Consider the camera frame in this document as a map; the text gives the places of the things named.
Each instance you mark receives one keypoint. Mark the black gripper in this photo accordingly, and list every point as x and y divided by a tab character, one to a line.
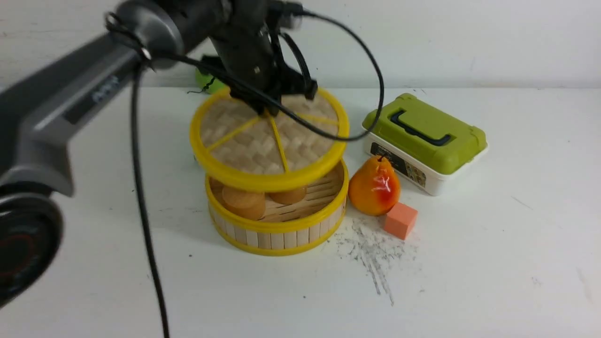
253	47

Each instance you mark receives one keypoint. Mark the yellow woven steamer lid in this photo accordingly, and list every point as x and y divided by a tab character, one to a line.
257	152

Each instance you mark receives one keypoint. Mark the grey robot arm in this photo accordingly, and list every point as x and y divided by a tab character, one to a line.
40	114

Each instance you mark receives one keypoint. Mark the green object behind steamer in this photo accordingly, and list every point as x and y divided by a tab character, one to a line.
207	83

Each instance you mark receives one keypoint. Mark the yellow bamboo steamer basket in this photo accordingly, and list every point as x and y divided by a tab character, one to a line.
285	229

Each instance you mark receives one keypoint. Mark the white box with green lid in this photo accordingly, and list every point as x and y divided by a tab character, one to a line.
428	147

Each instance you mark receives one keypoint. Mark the brown round bun right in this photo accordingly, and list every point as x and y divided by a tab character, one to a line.
289	197

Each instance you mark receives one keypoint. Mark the brown round bun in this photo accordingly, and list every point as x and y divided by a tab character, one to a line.
246	204
289	197

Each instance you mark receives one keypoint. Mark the brown round bun left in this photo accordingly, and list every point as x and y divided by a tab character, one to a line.
246	204

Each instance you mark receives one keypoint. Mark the orange yellow toy pear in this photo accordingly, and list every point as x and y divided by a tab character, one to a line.
375	188

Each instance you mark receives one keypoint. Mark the orange foam cube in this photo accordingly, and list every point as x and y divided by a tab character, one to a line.
400	220

